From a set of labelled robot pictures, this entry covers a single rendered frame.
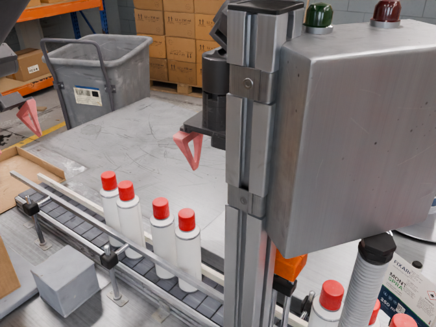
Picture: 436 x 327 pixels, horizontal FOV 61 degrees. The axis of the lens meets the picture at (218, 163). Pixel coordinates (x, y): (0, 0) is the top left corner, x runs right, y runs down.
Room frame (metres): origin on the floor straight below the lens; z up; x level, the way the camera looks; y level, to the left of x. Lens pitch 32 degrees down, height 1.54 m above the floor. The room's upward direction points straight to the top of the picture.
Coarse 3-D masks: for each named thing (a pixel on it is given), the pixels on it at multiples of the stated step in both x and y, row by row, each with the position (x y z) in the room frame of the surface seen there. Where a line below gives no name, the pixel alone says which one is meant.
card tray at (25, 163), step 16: (0, 160) 1.17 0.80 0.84; (16, 160) 1.18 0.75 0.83; (32, 160) 1.16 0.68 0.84; (0, 176) 1.07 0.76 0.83; (32, 176) 1.07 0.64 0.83; (48, 176) 1.07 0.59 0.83; (64, 176) 1.05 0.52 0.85; (0, 192) 0.98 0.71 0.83; (16, 192) 0.98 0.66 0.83; (0, 208) 0.89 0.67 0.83
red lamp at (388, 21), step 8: (384, 0) 0.35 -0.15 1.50; (392, 0) 0.35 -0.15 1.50; (376, 8) 0.35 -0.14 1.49; (384, 8) 0.34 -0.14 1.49; (392, 8) 0.34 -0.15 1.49; (400, 8) 0.35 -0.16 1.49; (376, 16) 0.35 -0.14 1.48; (384, 16) 0.34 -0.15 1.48; (392, 16) 0.34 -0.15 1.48; (376, 24) 0.34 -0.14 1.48; (384, 24) 0.34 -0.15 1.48; (392, 24) 0.34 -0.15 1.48
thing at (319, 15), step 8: (312, 8) 0.32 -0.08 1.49; (320, 8) 0.32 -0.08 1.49; (328, 8) 0.32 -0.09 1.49; (312, 16) 0.32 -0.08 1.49; (320, 16) 0.32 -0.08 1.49; (328, 16) 0.32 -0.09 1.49; (304, 24) 0.33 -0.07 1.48; (312, 24) 0.32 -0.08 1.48; (320, 24) 0.32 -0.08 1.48; (328, 24) 0.32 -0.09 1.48; (312, 32) 0.32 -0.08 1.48; (320, 32) 0.32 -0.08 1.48; (328, 32) 0.32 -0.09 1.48
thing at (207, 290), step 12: (24, 180) 0.86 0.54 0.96; (48, 192) 0.80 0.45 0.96; (60, 204) 0.76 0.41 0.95; (84, 216) 0.70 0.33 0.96; (108, 228) 0.66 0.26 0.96; (120, 240) 0.62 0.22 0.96; (144, 252) 0.58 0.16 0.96; (156, 264) 0.56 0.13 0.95; (168, 264) 0.55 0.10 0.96; (180, 276) 0.52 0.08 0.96; (192, 276) 0.51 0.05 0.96; (204, 288) 0.48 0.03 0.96; (216, 300) 0.47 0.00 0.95
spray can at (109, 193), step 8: (104, 176) 0.69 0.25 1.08; (112, 176) 0.69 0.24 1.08; (104, 184) 0.69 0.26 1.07; (112, 184) 0.69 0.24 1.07; (104, 192) 0.68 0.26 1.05; (112, 192) 0.68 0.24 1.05; (104, 200) 0.68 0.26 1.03; (112, 200) 0.68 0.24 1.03; (104, 208) 0.68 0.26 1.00; (112, 208) 0.68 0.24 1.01; (104, 216) 0.69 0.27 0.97; (112, 216) 0.68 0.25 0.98; (112, 224) 0.68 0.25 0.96; (120, 232) 0.68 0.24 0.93; (112, 240) 0.68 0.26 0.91
